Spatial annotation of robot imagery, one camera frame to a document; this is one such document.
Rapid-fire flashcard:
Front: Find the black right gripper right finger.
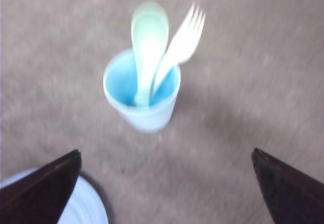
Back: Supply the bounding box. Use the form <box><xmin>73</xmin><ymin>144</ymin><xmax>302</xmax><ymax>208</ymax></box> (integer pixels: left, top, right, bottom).
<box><xmin>251</xmin><ymin>148</ymin><xmax>323</xmax><ymax>223</ymax></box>

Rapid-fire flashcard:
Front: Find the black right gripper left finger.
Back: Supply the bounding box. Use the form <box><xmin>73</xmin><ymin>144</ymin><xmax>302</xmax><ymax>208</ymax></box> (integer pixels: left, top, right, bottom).
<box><xmin>1</xmin><ymin>150</ymin><xmax>82</xmax><ymax>223</ymax></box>

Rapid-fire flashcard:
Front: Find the light blue plastic cup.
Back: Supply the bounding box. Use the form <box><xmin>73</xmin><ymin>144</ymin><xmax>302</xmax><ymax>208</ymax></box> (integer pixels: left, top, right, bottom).
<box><xmin>103</xmin><ymin>48</ymin><xmax>181</xmax><ymax>133</ymax></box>

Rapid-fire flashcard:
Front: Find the white plastic fork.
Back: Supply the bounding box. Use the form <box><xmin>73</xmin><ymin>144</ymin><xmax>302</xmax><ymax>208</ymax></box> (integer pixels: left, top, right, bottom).
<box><xmin>151</xmin><ymin>2</ymin><xmax>206</xmax><ymax>95</ymax></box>

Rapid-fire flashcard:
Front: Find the mint green plastic spoon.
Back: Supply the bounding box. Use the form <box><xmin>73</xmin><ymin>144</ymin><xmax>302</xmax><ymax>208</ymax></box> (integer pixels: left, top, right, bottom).
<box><xmin>131</xmin><ymin>2</ymin><xmax>169</xmax><ymax>107</ymax></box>

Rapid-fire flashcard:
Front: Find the blue plastic plate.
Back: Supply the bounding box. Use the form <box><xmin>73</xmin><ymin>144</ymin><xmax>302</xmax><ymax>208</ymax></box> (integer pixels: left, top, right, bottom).
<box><xmin>1</xmin><ymin>167</ymin><xmax>111</xmax><ymax>223</ymax></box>

